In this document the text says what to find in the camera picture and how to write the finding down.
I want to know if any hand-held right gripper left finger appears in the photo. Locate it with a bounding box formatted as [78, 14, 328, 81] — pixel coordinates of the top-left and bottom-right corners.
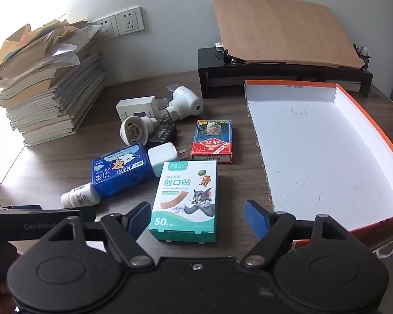
[41, 202, 154, 269]

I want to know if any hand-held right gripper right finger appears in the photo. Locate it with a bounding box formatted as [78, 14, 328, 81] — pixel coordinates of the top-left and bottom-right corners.
[241, 199, 352, 269]

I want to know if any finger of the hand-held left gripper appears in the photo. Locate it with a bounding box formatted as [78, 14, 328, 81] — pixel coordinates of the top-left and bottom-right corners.
[0, 204, 43, 212]

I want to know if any green adhesive bandage box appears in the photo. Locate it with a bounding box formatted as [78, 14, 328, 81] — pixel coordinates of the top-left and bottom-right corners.
[148, 161, 218, 244]

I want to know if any blue cartoon print box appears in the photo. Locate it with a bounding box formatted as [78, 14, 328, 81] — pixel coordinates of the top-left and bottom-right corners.
[91, 143, 155, 198]

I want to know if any small white plastic bottle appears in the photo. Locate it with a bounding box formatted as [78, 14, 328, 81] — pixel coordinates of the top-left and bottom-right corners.
[61, 183, 102, 209]

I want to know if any white cube charger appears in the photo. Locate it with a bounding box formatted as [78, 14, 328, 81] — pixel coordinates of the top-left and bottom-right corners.
[147, 143, 188, 178]

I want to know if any black power adapter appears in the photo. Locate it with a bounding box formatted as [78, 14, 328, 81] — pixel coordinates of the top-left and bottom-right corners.
[148, 124, 178, 148]

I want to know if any white plug-in heater round face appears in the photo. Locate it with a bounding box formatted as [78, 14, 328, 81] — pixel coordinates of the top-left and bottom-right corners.
[119, 117, 158, 147]

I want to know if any orange cardboard box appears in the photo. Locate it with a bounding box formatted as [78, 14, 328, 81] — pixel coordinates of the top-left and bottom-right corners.
[243, 79, 393, 253]

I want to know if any red playing card box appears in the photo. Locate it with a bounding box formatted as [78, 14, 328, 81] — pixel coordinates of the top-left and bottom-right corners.
[190, 119, 233, 165]

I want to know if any small white carton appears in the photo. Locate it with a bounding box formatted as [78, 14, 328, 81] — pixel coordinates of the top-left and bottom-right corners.
[116, 96, 156, 124]

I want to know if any white plug-in heater with hole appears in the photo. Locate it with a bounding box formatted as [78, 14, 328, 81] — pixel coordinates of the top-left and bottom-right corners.
[155, 86, 204, 122]

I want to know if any stack of books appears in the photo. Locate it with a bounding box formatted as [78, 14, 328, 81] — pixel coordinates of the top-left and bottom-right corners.
[0, 16, 107, 148]

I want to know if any white plastic hook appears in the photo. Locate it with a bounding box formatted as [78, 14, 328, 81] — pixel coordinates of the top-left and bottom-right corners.
[373, 239, 393, 257]

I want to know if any black monitor stand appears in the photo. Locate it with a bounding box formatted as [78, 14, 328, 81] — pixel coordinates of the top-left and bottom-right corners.
[197, 47, 374, 99]

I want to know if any wooden board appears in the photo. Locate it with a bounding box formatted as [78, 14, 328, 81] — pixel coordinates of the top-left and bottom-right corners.
[212, 0, 372, 72]

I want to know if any black mesh pen holder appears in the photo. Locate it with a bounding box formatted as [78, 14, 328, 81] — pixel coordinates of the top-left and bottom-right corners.
[353, 43, 371, 71]

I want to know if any white wall socket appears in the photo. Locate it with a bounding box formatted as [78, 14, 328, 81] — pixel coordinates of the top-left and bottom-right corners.
[114, 6, 145, 37]
[92, 15, 118, 39]

